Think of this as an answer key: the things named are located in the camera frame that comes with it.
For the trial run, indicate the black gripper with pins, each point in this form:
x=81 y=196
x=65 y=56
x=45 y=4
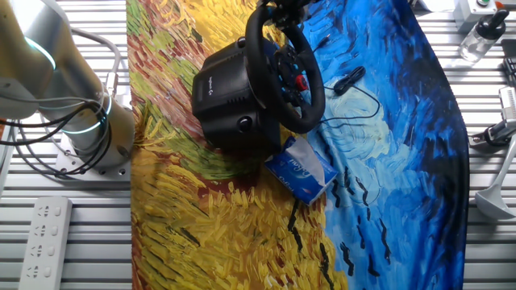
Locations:
x=292 y=6

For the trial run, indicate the black wheel base housing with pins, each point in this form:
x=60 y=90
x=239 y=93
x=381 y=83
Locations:
x=225 y=100

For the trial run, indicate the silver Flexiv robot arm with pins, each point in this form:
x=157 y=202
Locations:
x=40 y=68

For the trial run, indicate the blue tissue pack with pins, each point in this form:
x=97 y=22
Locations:
x=294 y=177

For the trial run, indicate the grey emergency stop box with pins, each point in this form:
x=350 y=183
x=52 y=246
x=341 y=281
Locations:
x=471 y=12

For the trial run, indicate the clear spray bottle black cap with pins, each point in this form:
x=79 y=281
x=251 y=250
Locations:
x=479 y=38

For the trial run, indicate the painted wheat field cloth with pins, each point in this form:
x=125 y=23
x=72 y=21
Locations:
x=242 y=225

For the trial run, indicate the white power strip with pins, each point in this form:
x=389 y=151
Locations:
x=44 y=241

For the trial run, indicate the grey camera clamp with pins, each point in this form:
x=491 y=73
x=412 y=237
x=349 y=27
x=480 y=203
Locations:
x=496 y=135

